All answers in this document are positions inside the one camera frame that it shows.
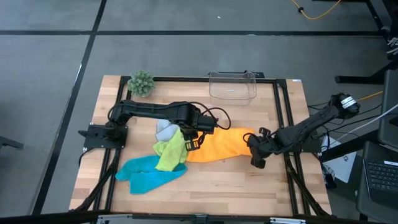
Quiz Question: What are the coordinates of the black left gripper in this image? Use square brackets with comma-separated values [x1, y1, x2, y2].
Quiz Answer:
[181, 114, 218, 152]

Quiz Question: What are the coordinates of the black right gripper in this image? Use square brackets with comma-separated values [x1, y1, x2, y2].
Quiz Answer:
[247, 126, 274, 170]

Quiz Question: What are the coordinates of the lime green microfiber towel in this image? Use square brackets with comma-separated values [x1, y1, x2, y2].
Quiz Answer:
[152, 127, 189, 172]

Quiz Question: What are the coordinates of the orange microfiber towel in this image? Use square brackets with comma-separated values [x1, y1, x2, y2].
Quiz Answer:
[185, 126, 255, 164]

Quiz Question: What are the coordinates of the teal microfiber towel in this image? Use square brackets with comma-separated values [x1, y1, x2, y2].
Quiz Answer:
[114, 154, 189, 195]

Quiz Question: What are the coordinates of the grey microfiber towel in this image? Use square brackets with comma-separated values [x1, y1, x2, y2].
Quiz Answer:
[154, 119, 181, 142]

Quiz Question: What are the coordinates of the clear plastic bin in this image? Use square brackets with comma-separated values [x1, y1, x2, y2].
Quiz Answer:
[208, 70, 258, 106]

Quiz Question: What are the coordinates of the potted artificial green plant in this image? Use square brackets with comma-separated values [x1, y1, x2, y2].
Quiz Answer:
[127, 70, 155, 98]

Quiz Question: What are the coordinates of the white laptop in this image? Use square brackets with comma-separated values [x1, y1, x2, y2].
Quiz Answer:
[320, 135, 358, 184]

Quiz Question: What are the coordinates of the black desk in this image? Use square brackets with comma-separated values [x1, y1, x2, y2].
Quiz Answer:
[335, 0, 398, 85]

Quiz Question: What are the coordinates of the dark grey laptop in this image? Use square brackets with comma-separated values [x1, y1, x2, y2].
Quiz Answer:
[356, 141, 398, 218]

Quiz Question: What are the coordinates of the dark grey monitor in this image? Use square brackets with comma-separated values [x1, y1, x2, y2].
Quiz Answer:
[377, 70, 398, 150]

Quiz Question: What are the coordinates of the black stand foot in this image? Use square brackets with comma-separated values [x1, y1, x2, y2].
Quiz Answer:
[0, 136, 24, 149]

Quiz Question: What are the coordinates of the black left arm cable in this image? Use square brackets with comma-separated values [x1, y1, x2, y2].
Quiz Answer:
[189, 101, 233, 131]

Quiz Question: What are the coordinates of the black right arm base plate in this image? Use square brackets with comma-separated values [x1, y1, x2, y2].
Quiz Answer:
[277, 133, 323, 153]

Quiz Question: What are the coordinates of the silver metal bracket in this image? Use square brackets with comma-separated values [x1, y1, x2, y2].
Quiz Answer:
[96, 213, 134, 224]
[269, 217, 307, 224]

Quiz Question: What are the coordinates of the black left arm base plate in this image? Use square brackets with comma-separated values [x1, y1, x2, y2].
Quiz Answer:
[77, 123, 129, 149]

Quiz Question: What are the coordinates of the white cable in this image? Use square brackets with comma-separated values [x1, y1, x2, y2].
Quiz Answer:
[337, 104, 398, 141]

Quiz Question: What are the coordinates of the yellow cable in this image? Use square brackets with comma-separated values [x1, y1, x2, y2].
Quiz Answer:
[290, 0, 343, 21]
[357, 91, 384, 102]

